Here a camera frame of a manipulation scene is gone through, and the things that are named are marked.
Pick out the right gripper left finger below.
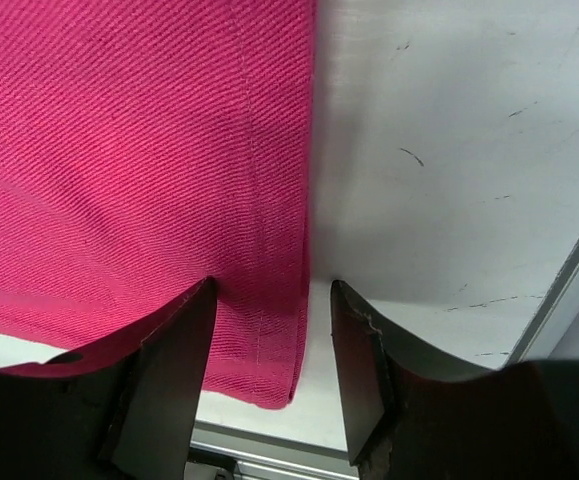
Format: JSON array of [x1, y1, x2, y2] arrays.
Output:
[[0, 278, 217, 479]]

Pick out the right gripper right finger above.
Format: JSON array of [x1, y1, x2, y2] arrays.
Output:
[[330, 280, 579, 479]]

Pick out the pink trousers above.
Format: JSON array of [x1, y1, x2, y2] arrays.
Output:
[[0, 1, 316, 409]]

